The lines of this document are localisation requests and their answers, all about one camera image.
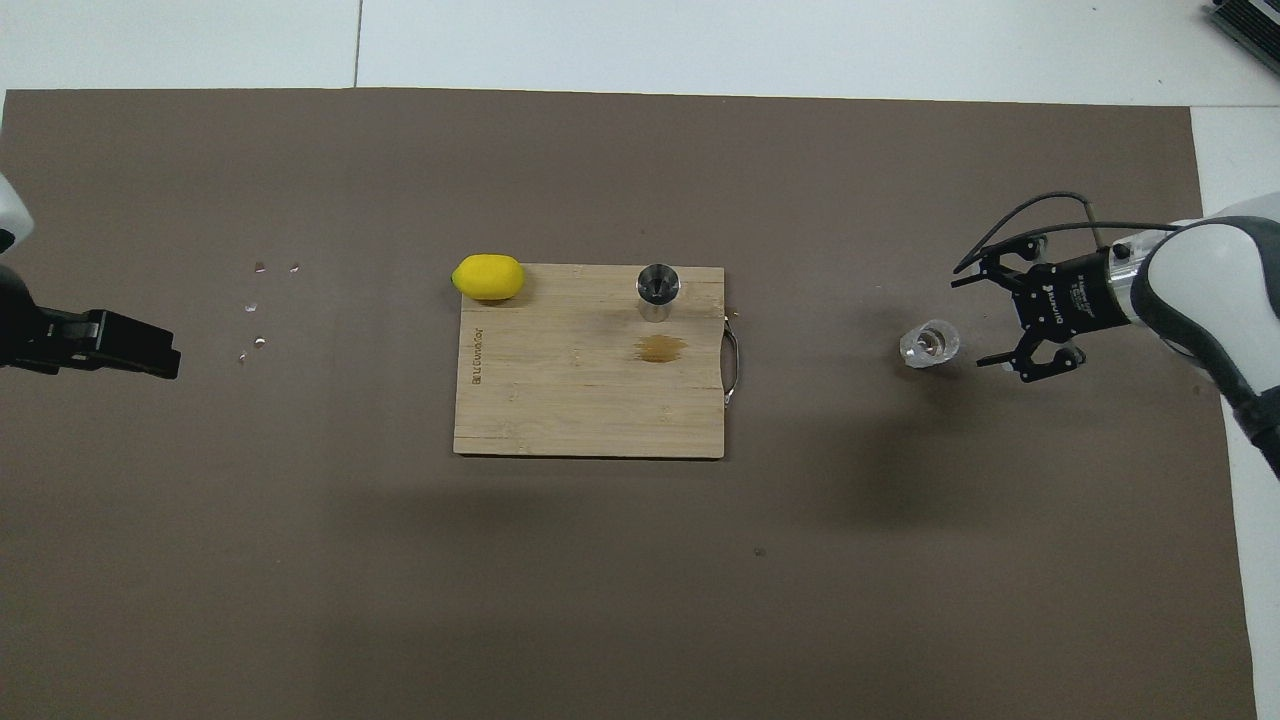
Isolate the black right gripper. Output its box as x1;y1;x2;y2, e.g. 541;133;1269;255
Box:
951;231;1137;385

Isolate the bamboo cutting board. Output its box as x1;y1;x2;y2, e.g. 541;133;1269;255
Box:
453;263;743;461

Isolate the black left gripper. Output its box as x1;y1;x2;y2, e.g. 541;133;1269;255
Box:
0;264;183;381

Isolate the grey ribbed device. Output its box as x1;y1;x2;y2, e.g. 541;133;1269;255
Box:
1204;0;1280;74

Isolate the brown paper table mat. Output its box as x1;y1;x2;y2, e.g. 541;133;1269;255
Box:
0;88;1259;720

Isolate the clear glass cup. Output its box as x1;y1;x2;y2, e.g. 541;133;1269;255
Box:
900;318;964;372

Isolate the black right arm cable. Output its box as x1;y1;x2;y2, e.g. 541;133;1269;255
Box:
954;191;1187;277

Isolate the yellow lemon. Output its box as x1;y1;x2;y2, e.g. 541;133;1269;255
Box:
451;254;526;303

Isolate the steel double jigger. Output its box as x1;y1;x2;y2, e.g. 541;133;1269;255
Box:
636;263;683;324

